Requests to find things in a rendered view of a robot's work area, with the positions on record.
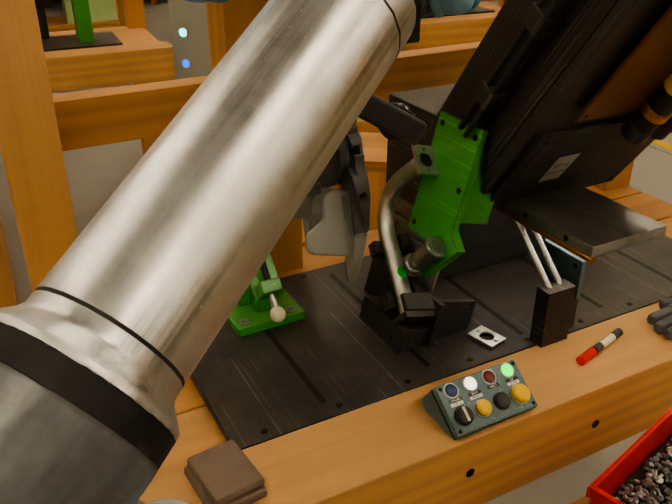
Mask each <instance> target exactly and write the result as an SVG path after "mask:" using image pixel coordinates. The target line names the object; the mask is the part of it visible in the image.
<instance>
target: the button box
mask: <svg viewBox="0 0 672 504"><path fill-rule="evenodd" d="M504 364H509V365H510V366H511V367H512V368H513V374H512V375H511V376H506V375H504V374H503V372H502V370H501V367H502V365H504ZM487 370H489V371H491V372H493V373H494V375H495V381H494V382H493V383H488V382H486V381H485V380H484V378H483V373H484V372H485V371H487ZM467 377H471V378H473V379H475V381H476V383H477V387H476V388H475V389H474V390H469V389H468V388H466V386H465V384H464V381H465V379H466V378H467ZM519 383H520V384H524V385H526V386H527V384H526V382H525V380H524V378H523V376H522V375H521V373H520V371H519V369H518V367H517V365H516V363H515V361H514V360H509V361H506V362H503V363H500V364H498V365H495V366H492V367H489V368H486V369H484V370H481V371H478V372H475V373H472V374H470V375H467V376H464V377H461V378H459V379H456V380H453V381H450V382H447V383H445V384H442V385H439V386H436V387H435V388H434V389H433V390H431V391H430V392H429V393H428V394H427V395H425V396H424V397H423V398H422V399H421V402H422V404H423V406H424V408H425V410H426V412H427V413H428V414H429V415H430V416H431V417H432V418H433V419H434V420H435V421H436V422H437V423H438V424H439V425H440V426H441V427H442V428H443V429H444V431H445V432H446V433H447V434H448V435H449V436H450V437H451V438H453V439H454V440H456V439H459V438H461V437H464V436H466V435H469V434H471V433H474V432H476V431H479V430H481V429H484V428H486V427H489V426H491V425H494V424H496V423H499V422H501V421H504V420H506V419H509V418H511V417H514V416H516V415H519V414H521V413H524V412H526V411H529V410H531V409H534V408H535V407H536V406H537V403H536V401H535V399H534V397H533V395H532V393H531V392H530V394H531V396H530V399H529V400H528V401H527V402H525V403H519V402H517V401H516V400H515V399H514V398H513V396H512V393H511V391H512V388H513V386H515V385H516V384H519ZM448 384H453V385H454V386H456V388H457V390H458V393H457V395H456V396H455V397H450V396H448V395H447V394H446V392H445V387H446V385H448ZM527 387H528V386H527ZM499 392H505V393H507V394H508V395H509V396H510V399H511V404H510V406H509V407H507V408H505V409H502V408H500V407H498V406H497V405H496V403H495V396H496V394H498V393H499ZM481 399H486V400H488V401H489V402H490V403H491V405H492V412H491V413H490V414H489V415H487V416H482V415H480V414H479V413H478V412H477V410H476V403H477V402H478V401H479V400H481ZM461 406H467V407H469V408H470V409H471V410H472V411H473V415H474V417H473V420H472V421H471V422H470V423H469V424H462V423H460V422H459V421H458V420H457V418H456V410H457V409H458V408H459V407H461Z"/></svg>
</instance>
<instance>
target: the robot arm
mask: <svg viewBox="0 0 672 504"><path fill-rule="evenodd" d="M481 1H482V0H268V2H267V4H266V5H265V6H264V7H263V9H262V10H261V11H260V12H259V14H258V15H257V16H256V17H255V18H254V20H253V21H252V22H251V23H250V25H249V26H248V27H247V28H246V30H245V31H244V32H243V33H242V35H241V36H240V37H239V38H238V39H237V41H236V42H235V43H234V44H233V46H232V47H231V48H230V49H229V51H228V52H227V53H226V54H225V56H224V57H223V58H222V59H221V60H220V62H219V63H218V64H217V65H216V67H215V68H214V69H213V70H212V72H211V73H210V74H209V75H208V77H207V78H206V79H205V80H204V81H203V83H202V84H201V85H200V86H199V88H198V89H197V90H196V91H195V93H194V94H193V95H192V96H191V98H190V99H189V100H188V101H187V102H186V104H185V105H184V106H183V107H182V109H181V110H180V111H179V112H178V114H177V115H176V116H175V117H174V118H173V120H172V121H171V122H170V123H169V125H168V126H167V127H166V128H165V130H164V131H163V132H162V133H161V135H160V136H159V137H158V138H157V139H156V141H155V142H154V143H153V144H152V146H151V147H150V148H149V149H148V151H147V152H146V153H145V154H144V156H143V157H142V158H141V159H140V160H139V162H138V163H137V164H136V165H135V167H134V168H133V169H132V170H131V172H130V173H129V174H128V175H127V177H126V178H125V179H124V180H123V181H122V183H121V184H120V185H119V186H118V188H117V189H116V190H115V191H114V193H113V194H112V195H111V196H110V198H109V199H108V200H107V201H106V202H105V204H104V205H103V206H102V207H101V209H100V210H99V211H98V212H97V214H96V215H95V216H94V217H93V218H92V220H91V221H90V222H89V223H88V225H87V226H86V227H85V228H84V230H83V231H82V232H81V233H80V235H79V236H78V237H77V238H76V239H75V241H74V242H73V243H72V244H71V246H70V247H69V248H68V249H67V251H66V252H65V253H64V254H63V256H62V257H61V258H60V259H59V260H58V262H57V263H56V264H55V265H54V267H53V268H52V269H51V270H50V272H49V273H48V274H47V275H46V277H45V278H44V279H43V280H42V281H41V283H40V284H39V285H38V286H37V288H36V289H35V290H34V291H33V293H32V294H31V295H30V296H29V298H28V299H27V300H26V301H25V302H23V303H21V304H18V305H16V306H9V307H3V308H0V504H192V503H189V502H185V501H180V500H177V499H159V500H155V501H152V502H150V503H146V502H144V501H142V500H140V499H139V498H140V497H141V495H142V494H143V493H144V491H145V490H146V489H147V487H148V485H149V484H150V482H151V481H152V479H153V478H154V476H155V475H156V473H157V472H158V470H159V468H160V467H161V465H162V463H163V462H164V460H165V459H166V457H167V455H168V454H169V452H170V451H171V449H172V447H173V446H174V444H175V443H176V441H177V439H178V437H179V435H180V433H179V427H178V422H177V417H176V411H175V406H174V405H175V399H176V397H177V396H178V394H179V393H180V391H181V390H182V388H183V387H184V385H185V383H186V382H187V380H188V379H189V377H190V376H191V374H192V373H193V371H194V370H195V368H196V366H197V365H198V363H199V362H200V360H201V359H202V357H203V356H204V354H205V353H206V351H207V349H208V348H209V346H210V345H211V343H212V342H213V340H214V339H215V337H216V336H217V334H218V333H219V331H220V329H221V328H222V326H223V325H224V323H225V322H226V320H227V319H228V317H229V316H230V314H231V312H232V311H233V309H234V308H235V306H236V305H237V303H238V302H239V300H240V299H241V297H242V295H243V294H244V292H245V291H246V289H247V288H248V286H249V285H250V283H251V282H252V280H253V278H254V277H255V275H256V274H257V272H258V271H259V269H260V268H261V266H262V265H263V263H264V261H265V260H266V258H267V257H268V255H269V254H270V252H271V251H272V249H273V248H274V246H275V244H276V243H277V241H278V240H279V238H280V237H281V235H282V234H283V232H284V231H285V229H286V227H287V226H288V224H289V223H290V221H291V220H292V218H302V219H303V227H304V234H305V247H306V249H307V251H308V252H309V253H310V254H312V255H321V256H345V268H346V274H347V281H348V283H353V282H355V281H356V279H357V276H358V273H359V270H360V266H361V263H362V260H363V256H364V252H365V248H366V244H367V234H368V231H369V228H370V206H371V195H370V185H369V179H368V175H367V171H366V167H365V160H364V154H363V145H362V139H361V136H360V133H359V132H358V126H356V122H357V118H360V119H362V120H364V121H366V122H368V123H370V124H372V125H374V126H376V127H378V129H379V131H380V133H381V134H382V135H383V136H384V137H385V138H387V139H388V140H391V141H401V140H403V141H405V142H407V143H409V144H411V145H417V144H418V143H419V141H420V139H421V137H422V135H423V134H424V132H425V130H426V128H427V124H426V123H425V122H424V121H422V120H420V119H418V118H416V117H415V114H414V112H413V110H412V109H411V108H410V107H409V106H408V105H406V104H404V103H400V102H392V103H389V102H387V101H386V100H384V99H382V98H380V97H378V96H376V95H375V94H373V93H374V91H375V90H376V88H377V87H378V85H379V84H380V82H381V81H382V79H383V78H384V76H385V75H386V73H387V71H388V70H389V68H390V67H391V65H392V64H393V62H394V61H395V59H396V58H397V56H398V54H399V53H400V51H401V50H402V48H403V47H404V45H405V44H406V42H407V41H408V39H409V37H410V36H411V34H412V31H413V30H414V29H415V28H416V26H417V25H418V23H419V22H420V20H421V18H422V17H423V15H424V14H428V13H429V14H433V15H434V16H435V17H439V18H441V17H443V16H444V15H463V14H465V13H468V12H470V11H473V10H474V9H475V8H477V6H478V5H479V4H480V3H481ZM337 183H338V184H339V185H341V190H339V189H330V188H331V186H336V185H337Z"/></svg>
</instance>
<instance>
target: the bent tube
mask: <svg viewBox="0 0 672 504"><path fill-rule="evenodd" d="M411 148H412V152H413V156H414V158H413V159H412V160H411V161H409V162H408V163H407V164H406V165H404V166H403V167H402V168H400V169H399V170H398V171H397V172H395V173H394V174H393V175H392V177H391V178H390V179H389V181H388V182H387V184H386V186H385V188H384V190H383V192H382V195H381V198H380V202H379V208H378V232H379V238H380V241H381V245H382V249H383V253H384V257H385V260H386V264H387V268H388V272H389V276H390V279H391V283H392V287H393V291H394V295H395V299H396V302H397V306H398V310H399V314H402V313H403V312H404V309H403V305H402V301H401V297H400V295H401V294H402V293H412V291H411V287H410V284H409V280H408V276H407V277H406V278H403V277H400V276H399V275H398V274H397V269H398V267H400V266H403V264H402V261H403V258H402V254H401V251H400V247H399V243H398V240H397V236H396V232H395V225H394V215H395V208H396V204H397V200H398V198H399V196H400V194H401V192H402V190H403V189H404V188H405V187H406V186H407V185H408V184H409V183H411V182H412V181H413V180H415V179H416V178H417V177H419V176H430V177H437V176H439V173H438V168H437V164H436V160H435V156H434V151H433V147H432V146H427V145H419V144H417V145H412V146H411Z"/></svg>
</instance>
